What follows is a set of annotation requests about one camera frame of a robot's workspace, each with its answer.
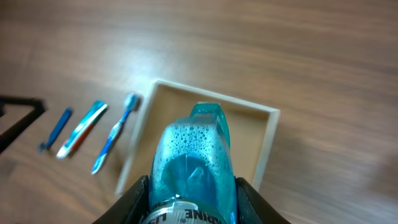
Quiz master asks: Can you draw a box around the blue white toothbrush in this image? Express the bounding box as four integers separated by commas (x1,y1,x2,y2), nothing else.
91,93,141,175

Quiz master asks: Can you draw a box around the white cardboard open box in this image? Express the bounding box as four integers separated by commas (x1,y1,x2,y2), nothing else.
115,80,280,195

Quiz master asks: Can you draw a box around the blue mouthwash bottle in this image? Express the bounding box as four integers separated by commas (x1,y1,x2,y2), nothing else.
143,102,238,224

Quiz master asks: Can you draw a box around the teal red toothpaste tube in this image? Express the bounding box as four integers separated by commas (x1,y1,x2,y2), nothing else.
56,100,108,159

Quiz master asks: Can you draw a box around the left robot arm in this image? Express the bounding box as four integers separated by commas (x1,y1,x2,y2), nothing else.
1,95,46,153

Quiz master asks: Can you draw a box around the blue razor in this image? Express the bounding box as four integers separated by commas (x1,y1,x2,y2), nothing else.
38,107,73,152

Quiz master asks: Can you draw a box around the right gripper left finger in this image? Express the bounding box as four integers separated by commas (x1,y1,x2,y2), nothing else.
93,175,149,224

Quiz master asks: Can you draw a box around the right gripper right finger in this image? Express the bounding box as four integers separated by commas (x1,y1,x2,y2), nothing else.
235,177,290,224

